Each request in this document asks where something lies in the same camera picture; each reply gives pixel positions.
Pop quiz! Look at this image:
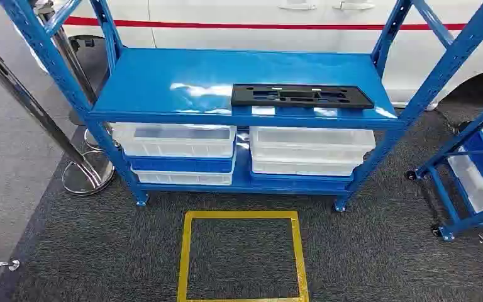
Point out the blue metal shelf rack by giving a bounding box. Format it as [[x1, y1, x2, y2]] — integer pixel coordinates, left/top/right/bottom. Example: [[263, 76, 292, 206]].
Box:
[[0, 0, 483, 213]]

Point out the yellow floor tape square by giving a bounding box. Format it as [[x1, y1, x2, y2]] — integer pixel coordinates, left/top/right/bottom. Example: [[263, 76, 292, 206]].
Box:
[[177, 210, 310, 302]]

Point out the white car with red stripe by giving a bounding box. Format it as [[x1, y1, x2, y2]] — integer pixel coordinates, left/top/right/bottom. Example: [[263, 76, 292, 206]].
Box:
[[14, 0, 483, 111]]

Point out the blue wheeled metal cart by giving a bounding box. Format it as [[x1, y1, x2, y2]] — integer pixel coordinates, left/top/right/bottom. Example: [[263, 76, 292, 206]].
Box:
[[406, 91, 483, 243]]

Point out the white car door handle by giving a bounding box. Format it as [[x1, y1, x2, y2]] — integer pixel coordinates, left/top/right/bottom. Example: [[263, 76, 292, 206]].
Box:
[[333, 0, 375, 12], [277, 1, 318, 12]]

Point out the chrome stanchion post with base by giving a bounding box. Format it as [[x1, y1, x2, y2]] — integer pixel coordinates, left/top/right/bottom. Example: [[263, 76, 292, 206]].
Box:
[[0, 45, 116, 197], [33, 0, 121, 153]]

